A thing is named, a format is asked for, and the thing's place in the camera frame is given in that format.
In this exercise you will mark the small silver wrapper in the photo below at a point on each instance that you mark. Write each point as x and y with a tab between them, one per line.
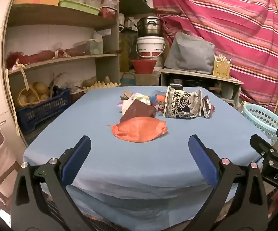
207	107

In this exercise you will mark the red and white small basket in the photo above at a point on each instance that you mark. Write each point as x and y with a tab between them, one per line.
109	12

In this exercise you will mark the dark blue plastic crate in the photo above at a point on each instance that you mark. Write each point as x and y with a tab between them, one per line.
42	110

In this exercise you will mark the wicker basket of potatoes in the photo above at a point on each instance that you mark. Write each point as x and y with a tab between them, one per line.
24	98

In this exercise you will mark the metal cooking pot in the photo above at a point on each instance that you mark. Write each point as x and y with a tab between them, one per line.
148	27

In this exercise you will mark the low wooden cabinet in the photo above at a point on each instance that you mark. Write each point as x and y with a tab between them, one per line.
201	75

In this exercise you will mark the red striped cloth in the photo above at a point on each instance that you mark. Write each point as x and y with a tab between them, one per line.
225	16

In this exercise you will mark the clear plastic container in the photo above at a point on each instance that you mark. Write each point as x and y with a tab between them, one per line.
88	47

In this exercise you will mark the red plastic basket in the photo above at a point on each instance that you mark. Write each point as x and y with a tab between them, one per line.
143	66

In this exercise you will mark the large potato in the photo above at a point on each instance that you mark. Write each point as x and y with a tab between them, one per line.
89	81

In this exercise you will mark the black and white snack bag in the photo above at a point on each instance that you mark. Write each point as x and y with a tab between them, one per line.
180	103

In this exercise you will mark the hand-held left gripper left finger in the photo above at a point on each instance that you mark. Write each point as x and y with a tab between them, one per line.
77	157

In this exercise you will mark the brown cardboard carton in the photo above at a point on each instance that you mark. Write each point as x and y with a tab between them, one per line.
143	79

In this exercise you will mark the wooden shelf unit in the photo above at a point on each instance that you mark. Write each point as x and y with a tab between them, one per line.
57	16

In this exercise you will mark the blue plastic bag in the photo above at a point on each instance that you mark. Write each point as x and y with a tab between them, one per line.
153	98

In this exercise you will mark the red mesh bag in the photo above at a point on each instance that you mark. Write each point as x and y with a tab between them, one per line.
40	55

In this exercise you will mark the grey fabric cover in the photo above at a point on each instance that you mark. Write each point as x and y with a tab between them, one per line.
189	53

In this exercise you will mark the crumpled brown paper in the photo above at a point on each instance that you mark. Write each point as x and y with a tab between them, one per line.
127	95

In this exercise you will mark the yellow chopstick box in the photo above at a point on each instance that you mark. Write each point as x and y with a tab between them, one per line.
221	69

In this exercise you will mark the yellow egg tray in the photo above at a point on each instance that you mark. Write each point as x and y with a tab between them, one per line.
102	85

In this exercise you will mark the small potato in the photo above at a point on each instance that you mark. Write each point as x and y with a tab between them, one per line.
107	80

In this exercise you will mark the green plastic tray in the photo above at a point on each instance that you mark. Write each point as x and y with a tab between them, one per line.
78	6

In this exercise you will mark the orange face mask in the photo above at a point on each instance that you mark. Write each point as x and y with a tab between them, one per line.
139	130

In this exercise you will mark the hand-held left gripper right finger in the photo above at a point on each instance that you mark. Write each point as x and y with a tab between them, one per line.
201	161

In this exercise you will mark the person's right hand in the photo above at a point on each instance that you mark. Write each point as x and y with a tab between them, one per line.
274	204

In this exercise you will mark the clear zip bag orange strip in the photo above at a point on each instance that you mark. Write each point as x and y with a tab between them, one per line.
160	98

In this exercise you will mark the pink wrapper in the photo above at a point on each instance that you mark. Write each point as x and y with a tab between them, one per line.
125	107

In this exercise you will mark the brown cardboard box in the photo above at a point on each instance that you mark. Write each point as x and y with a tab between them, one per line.
136	110

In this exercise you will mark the white plastic bucket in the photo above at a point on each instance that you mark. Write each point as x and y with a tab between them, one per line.
149	45

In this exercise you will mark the light blue plastic basket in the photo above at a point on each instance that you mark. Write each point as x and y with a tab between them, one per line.
257	120

